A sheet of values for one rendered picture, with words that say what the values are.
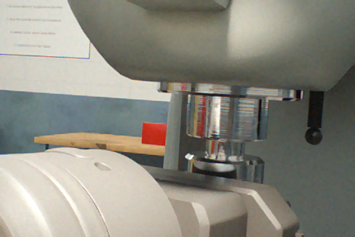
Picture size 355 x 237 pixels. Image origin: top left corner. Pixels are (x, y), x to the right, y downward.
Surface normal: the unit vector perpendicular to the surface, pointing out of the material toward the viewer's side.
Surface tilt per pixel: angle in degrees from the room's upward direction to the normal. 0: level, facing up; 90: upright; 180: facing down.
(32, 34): 90
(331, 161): 90
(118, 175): 31
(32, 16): 90
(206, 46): 111
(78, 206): 46
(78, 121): 90
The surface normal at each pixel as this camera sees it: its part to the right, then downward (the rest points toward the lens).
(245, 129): 0.31, 0.07
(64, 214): 0.66, -0.63
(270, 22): -0.04, 0.29
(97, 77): -0.32, 0.03
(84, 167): 0.38, -0.89
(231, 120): -0.01, 0.05
